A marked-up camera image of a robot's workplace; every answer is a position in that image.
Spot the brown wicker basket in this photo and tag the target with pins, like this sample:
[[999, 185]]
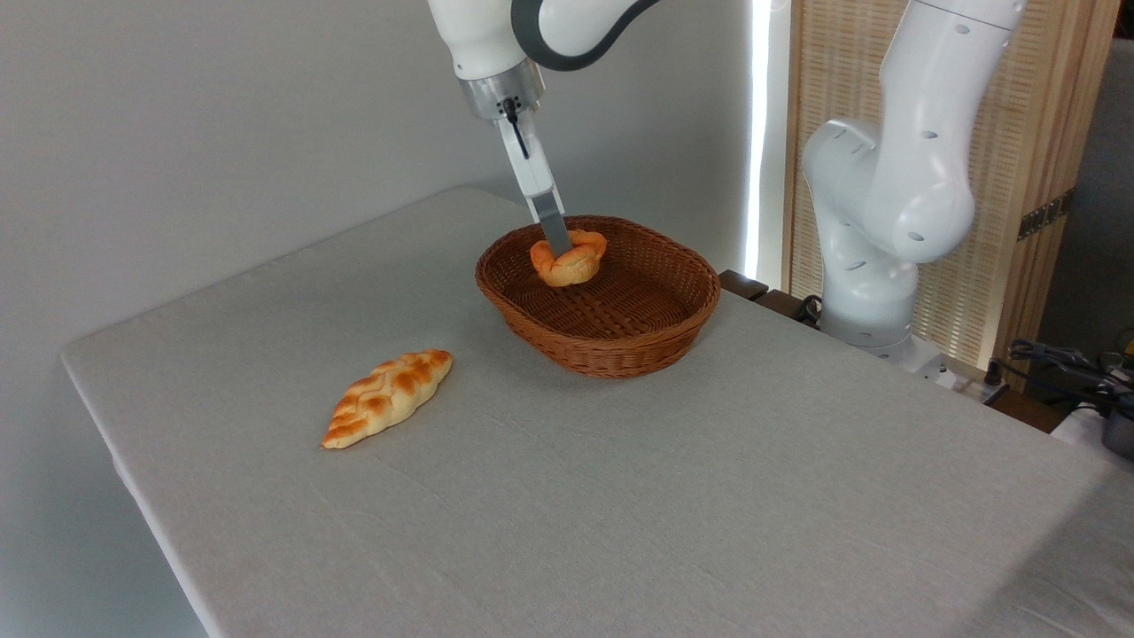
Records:
[[611, 328]]

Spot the grey tablecloth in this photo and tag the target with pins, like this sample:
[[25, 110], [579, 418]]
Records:
[[709, 496]]

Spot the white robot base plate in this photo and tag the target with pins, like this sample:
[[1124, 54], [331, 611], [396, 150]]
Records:
[[926, 359]]

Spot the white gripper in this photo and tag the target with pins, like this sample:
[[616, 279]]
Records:
[[532, 164]]

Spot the wooden bamboo folding screen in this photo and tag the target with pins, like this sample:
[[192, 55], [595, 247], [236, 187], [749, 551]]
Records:
[[1045, 80]]

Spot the grey metal pot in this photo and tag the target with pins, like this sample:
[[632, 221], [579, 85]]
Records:
[[1120, 432]]

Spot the long braided bread loaf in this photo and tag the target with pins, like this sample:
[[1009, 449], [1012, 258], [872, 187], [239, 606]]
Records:
[[385, 397]]

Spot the metal screen hinge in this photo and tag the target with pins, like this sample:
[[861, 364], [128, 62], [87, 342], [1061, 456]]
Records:
[[1044, 215]]

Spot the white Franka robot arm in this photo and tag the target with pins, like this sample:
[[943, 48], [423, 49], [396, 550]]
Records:
[[921, 177]]

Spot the round orange bread roll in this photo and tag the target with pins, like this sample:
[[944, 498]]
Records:
[[576, 264]]

